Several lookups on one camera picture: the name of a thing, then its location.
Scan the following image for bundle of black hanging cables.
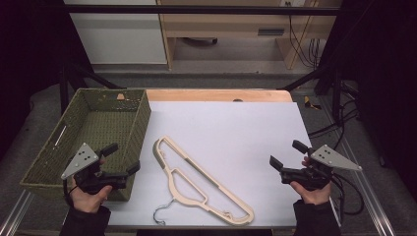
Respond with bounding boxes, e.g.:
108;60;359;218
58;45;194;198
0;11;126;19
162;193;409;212
287;14;325;69

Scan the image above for aluminium rail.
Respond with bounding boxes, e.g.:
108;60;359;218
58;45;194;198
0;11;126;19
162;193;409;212
319;94;398;236
0;190;34;236

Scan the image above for black chair base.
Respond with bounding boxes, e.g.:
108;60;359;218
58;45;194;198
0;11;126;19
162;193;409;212
181;36;218;46

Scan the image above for person's left hand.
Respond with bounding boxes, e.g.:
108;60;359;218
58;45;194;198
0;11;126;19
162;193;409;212
69;178;114;214

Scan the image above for hand-held gripper black cable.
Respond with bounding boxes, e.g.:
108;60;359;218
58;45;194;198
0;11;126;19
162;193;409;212
329;173;366;228
62;178;79;208

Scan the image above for black metal stand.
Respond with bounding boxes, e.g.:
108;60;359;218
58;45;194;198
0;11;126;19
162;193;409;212
58;63;123;115
278;65;344;123

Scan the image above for yellow and black tool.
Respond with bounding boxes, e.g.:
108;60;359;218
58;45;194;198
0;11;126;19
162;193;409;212
303;95;323;111

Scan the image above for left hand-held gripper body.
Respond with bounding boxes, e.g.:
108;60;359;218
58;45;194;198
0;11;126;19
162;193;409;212
61;142;129;195

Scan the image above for black horizontal frame bar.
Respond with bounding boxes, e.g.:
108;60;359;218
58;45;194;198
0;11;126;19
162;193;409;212
65;4;340;17

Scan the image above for light wooden desk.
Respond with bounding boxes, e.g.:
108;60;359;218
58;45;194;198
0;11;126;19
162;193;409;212
156;0;342;71

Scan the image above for white sheet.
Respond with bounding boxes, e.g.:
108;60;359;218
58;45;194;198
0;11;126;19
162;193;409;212
104;100;342;228

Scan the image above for white cabinet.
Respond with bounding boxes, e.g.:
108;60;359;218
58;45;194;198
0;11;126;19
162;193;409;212
63;0;168;65

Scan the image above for green woven basket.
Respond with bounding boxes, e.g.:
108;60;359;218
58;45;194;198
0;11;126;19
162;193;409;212
20;88;152;202

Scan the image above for left hand-held gripper black cable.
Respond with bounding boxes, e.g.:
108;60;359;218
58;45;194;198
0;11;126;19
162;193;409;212
62;178;79;208

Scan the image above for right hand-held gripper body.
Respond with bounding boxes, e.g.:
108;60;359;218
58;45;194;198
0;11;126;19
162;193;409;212
280;144;363;192

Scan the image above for black floor cables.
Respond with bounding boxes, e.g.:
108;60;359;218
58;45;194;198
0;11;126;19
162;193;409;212
308;82;360;150

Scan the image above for person's right hand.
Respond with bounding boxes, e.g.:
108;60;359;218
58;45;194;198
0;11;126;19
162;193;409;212
289;156;332;207

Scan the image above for right hand-held gripper black cable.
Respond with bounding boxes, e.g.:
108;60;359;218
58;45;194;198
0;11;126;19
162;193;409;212
329;173;366;228

